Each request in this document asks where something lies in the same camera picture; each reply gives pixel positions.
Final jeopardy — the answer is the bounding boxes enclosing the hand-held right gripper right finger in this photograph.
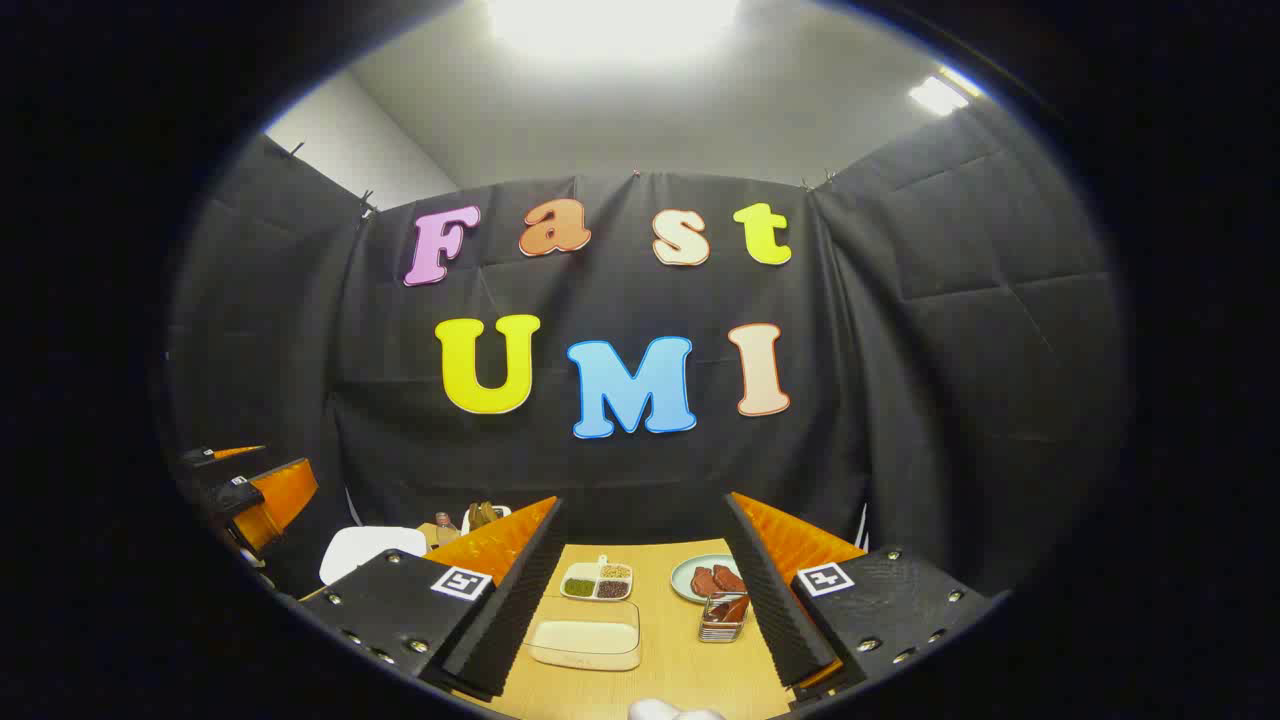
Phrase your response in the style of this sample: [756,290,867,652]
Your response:
[722,492,1006,701]

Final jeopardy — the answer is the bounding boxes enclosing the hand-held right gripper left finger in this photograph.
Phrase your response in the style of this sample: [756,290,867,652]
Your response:
[300,496,568,699]

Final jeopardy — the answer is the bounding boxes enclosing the clear tray of rice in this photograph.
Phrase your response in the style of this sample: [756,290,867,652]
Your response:
[527,597,642,672]

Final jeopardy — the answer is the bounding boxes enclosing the white rice cooker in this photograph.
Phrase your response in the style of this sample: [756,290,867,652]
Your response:
[319,525,429,586]

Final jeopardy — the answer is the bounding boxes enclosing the pale green plate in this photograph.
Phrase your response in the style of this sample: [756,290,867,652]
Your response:
[670,554,746,605]

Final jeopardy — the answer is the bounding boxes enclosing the white divided dish of beans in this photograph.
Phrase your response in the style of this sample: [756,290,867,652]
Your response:
[560,555,634,602]

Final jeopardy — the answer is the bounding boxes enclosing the black backdrop cloth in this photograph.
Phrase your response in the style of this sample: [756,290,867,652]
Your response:
[165,95,1131,601]

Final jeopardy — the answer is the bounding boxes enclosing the small ceiling light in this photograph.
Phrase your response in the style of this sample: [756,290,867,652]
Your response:
[908,65,986,117]

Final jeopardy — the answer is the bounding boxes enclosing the large ceiling light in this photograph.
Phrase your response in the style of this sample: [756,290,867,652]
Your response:
[488,0,743,63]

